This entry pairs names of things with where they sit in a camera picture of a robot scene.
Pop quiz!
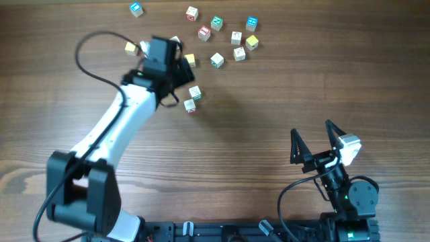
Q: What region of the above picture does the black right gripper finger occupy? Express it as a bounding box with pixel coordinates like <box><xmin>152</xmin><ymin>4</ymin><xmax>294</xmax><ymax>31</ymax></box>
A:
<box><xmin>290</xmin><ymin>128</ymin><xmax>312</xmax><ymax>164</ymax></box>
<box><xmin>325</xmin><ymin>120</ymin><xmax>346</xmax><ymax>150</ymax></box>

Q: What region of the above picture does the yellow S block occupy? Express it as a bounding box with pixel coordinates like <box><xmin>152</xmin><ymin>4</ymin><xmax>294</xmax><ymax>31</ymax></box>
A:
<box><xmin>184</xmin><ymin>54</ymin><xmax>196</xmax><ymax>67</ymax></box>

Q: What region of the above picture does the red shell block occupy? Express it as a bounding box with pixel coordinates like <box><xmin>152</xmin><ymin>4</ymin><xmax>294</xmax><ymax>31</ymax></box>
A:
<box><xmin>170</xmin><ymin>36</ymin><xmax>182</xmax><ymax>50</ymax></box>

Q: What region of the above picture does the green V block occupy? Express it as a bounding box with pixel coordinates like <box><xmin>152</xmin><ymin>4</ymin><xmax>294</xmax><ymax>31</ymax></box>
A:
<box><xmin>189</xmin><ymin>85</ymin><xmax>202</xmax><ymax>101</ymax></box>

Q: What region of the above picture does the red A block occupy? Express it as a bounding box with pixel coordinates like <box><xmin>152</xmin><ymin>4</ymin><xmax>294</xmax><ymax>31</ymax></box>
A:
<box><xmin>183</xmin><ymin>99</ymin><xmax>196</xmax><ymax>114</ymax></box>

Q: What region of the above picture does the red I block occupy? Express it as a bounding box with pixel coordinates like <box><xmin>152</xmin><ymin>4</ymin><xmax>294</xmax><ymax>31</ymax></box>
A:
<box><xmin>198</xmin><ymin>26</ymin><xmax>211</xmax><ymax>42</ymax></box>

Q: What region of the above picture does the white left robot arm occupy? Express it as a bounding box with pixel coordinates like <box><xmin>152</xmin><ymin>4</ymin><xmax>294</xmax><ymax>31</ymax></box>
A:
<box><xmin>33</xmin><ymin>36</ymin><xmax>195</xmax><ymax>241</ymax></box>

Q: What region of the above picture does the yellow-top block number 3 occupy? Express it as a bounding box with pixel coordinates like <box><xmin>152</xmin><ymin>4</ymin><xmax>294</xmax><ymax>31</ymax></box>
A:
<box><xmin>124</xmin><ymin>42</ymin><xmax>139</xmax><ymax>56</ymax></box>

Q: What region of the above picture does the green N block number 8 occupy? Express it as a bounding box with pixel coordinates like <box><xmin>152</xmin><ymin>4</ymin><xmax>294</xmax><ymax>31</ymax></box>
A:
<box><xmin>210</xmin><ymin>52</ymin><xmax>224</xmax><ymax>69</ymax></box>

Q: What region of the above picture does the red M block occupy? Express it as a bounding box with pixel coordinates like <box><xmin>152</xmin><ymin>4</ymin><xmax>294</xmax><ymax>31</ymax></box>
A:
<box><xmin>185</xmin><ymin>6</ymin><xmax>198</xmax><ymax>22</ymax></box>

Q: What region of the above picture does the blue-top block far left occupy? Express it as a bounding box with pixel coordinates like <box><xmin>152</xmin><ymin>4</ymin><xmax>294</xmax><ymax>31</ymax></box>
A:
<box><xmin>129</xmin><ymin>2</ymin><xmax>143</xmax><ymax>17</ymax></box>

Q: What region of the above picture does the blue-top block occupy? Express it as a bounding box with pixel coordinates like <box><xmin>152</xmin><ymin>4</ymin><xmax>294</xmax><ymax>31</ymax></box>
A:
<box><xmin>246</xmin><ymin>16</ymin><xmax>258</xmax><ymax>32</ymax></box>
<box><xmin>129</xmin><ymin>2</ymin><xmax>143</xmax><ymax>17</ymax></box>

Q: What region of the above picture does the green N top block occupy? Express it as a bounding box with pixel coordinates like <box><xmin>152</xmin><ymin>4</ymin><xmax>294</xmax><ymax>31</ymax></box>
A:
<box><xmin>211</xmin><ymin>15</ymin><xmax>223</xmax><ymax>31</ymax></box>

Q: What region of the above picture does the yellow W block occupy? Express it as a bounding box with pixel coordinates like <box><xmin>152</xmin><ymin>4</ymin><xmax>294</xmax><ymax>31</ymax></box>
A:
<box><xmin>233</xmin><ymin>47</ymin><xmax>246</xmax><ymax>62</ymax></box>

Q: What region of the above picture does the blue Z block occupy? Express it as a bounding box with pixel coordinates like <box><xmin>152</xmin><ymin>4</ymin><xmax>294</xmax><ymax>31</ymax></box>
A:
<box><xmin>231</xmin><ymin>31</ymin><xmax>242</xmax><ymax>45</ymax></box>

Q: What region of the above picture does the yellow-top block right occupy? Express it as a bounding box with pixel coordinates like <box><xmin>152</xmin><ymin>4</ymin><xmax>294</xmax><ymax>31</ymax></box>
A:
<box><xmin>245</xmin><ymin>35</ymin><xmax>259</xmax><ymax>50</ymax></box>

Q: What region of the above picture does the blue-top block right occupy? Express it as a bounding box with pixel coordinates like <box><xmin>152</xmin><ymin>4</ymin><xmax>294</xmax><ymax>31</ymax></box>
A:
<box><xmin>246</xmin><ymin>16</ymin><xmax>258</xmax><ymax>32</ymax></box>

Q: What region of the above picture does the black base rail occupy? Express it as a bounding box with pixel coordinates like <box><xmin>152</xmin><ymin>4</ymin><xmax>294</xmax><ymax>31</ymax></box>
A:
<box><xmin>80</xmin><ymin>220</ymin><xmax>382</xmax><ymax>242</ymax></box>

